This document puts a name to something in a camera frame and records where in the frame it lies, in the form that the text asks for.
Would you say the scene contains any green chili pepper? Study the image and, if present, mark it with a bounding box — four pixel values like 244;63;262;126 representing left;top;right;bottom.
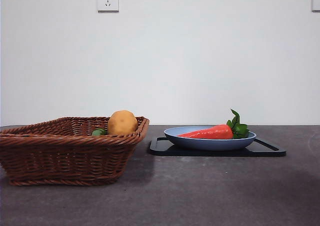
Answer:
91;127;109;137

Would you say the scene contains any black rectangular tray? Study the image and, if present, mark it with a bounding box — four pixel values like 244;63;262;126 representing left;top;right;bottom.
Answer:
149;136;287;158

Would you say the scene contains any blue round plate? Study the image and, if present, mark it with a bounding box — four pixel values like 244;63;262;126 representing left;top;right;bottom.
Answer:
163;126;258;152

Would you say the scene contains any orange carrot with green leaves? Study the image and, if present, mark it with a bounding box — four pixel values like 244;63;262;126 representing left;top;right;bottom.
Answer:
176;108;250;140

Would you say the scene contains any brown wicker basket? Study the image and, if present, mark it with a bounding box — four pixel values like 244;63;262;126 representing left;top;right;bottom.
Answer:
0;115;150;187

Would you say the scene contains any yellow-brown potato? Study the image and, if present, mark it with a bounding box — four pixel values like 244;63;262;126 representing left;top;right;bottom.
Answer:
107;110;139;136

